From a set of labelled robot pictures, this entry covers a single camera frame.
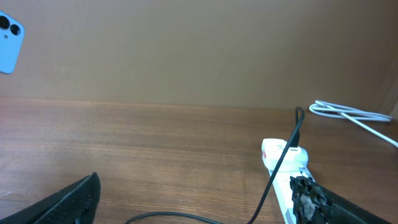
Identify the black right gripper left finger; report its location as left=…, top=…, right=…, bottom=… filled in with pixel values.
left=1, top=172, right=101, bottom=224

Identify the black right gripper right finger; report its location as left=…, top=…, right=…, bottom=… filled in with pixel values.
left=290, top=176, right=390, bottom=224

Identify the black charging cable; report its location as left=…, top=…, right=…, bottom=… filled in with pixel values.
left=124, top=106, right=306, bottom=224

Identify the blue Galaxy smartphone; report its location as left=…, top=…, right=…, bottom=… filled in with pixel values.
left=0, top=11, right=25, bottom=74

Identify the white USB charger adapter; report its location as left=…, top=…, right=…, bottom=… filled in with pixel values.
left=261, top=138, right=309, bottom=173

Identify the white power strip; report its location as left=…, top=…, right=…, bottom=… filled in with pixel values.
left=273, top=167, right=312, bottom=224

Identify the white power strip cord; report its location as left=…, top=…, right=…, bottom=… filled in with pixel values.
left=308, top=100, right=398, bottom=149

